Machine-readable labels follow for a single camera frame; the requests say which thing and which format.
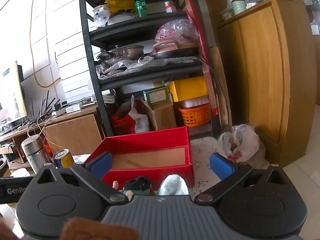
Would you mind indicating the copper frying pan with lid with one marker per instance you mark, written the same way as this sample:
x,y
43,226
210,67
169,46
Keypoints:
x,y
172,48

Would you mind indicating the pink pig plush toy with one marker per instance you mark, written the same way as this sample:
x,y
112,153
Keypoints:
x,y
115,185

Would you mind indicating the brown fuzzy cloth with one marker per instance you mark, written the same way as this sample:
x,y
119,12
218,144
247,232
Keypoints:
x,y
100,230

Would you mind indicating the white plush bear toy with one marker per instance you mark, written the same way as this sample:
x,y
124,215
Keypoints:
x,y
173,185

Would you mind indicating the rolled brown mat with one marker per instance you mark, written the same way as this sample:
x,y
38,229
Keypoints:
x,y
220,80

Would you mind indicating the yellow flat box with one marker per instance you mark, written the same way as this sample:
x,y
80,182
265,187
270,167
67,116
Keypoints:
x,y
120,5

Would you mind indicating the black router with antennas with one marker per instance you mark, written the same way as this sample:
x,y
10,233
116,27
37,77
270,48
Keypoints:
x,y
47,105

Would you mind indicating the pale green jar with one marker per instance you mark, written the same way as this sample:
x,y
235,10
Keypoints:
x,y
239,7

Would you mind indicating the wooden television stand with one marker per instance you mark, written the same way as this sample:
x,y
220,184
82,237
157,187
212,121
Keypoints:
x,y
72,130

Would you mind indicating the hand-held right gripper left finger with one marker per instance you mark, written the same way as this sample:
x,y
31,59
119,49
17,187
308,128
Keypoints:
x,y
101,163

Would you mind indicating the orange plastic basket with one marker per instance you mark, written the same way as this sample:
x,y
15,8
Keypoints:
x,y
196,116

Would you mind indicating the red and white carton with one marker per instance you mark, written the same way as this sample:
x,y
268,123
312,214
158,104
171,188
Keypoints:
x,y
170,7

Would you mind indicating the white power adapter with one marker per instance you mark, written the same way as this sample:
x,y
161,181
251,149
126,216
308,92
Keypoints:
x,y
105,100

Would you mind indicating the yellow and blue drink can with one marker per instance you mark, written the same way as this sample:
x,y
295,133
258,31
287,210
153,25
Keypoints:
x,y
65,158

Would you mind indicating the floral tablecloth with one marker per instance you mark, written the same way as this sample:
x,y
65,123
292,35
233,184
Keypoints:
x,y
201,155

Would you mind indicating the clear plastic container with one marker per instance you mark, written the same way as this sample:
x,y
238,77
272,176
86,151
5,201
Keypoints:
x,y
193,103

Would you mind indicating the red cardboard box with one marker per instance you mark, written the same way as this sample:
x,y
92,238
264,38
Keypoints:
x,y
150,175

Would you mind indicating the black metal shelf rack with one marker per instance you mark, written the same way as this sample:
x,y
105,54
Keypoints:
x,y
93,62

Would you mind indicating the red plastic bag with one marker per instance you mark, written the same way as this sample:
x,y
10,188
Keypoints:
x,y
121,122

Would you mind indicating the stainless steel thermos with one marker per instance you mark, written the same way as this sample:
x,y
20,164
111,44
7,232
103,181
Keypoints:
x,y
35,152

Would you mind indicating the wooden cabinet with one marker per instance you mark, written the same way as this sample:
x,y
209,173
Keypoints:
x,y
265,67

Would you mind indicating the small wicker basket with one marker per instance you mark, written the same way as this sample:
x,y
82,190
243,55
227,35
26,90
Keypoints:
x,y
228,15

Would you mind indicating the green cardboard box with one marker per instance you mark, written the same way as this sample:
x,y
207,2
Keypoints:
x,y
157,96

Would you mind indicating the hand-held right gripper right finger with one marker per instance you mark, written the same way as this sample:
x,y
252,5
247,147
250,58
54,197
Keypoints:
x,y
221,165

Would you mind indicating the white power box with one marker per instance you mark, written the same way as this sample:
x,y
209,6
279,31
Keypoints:
x,y
73,108

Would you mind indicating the brown cardboard box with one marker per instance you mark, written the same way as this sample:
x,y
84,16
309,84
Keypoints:
x,y
163,116

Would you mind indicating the flat screen television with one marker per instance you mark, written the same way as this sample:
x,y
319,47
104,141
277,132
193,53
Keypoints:
x,y
11,97

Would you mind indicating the clear bubble wrap sheet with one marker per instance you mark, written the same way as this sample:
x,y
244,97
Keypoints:
x,y
117,67

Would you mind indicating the pink plastic bag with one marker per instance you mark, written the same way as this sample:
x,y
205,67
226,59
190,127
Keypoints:
x,y
175,31

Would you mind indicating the translucent white plastic bag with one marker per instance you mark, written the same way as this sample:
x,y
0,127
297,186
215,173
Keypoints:
x,y
246,142

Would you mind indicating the white bowl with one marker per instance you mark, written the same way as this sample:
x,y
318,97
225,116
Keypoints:
x,y
122,18

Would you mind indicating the white printed plastic bag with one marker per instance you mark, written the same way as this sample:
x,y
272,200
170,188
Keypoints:
x,y
101,15

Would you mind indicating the tall red board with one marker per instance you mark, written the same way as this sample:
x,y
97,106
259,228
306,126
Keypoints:
x,y
200,30

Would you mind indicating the steel pot with lid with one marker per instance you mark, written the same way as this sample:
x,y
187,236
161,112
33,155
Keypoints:
x,y
125,51

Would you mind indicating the yellow plastic box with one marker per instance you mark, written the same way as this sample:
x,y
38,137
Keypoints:
x,y
190,88

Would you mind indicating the green plastic bottle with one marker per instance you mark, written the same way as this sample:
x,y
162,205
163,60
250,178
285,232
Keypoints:
x,y
141,6

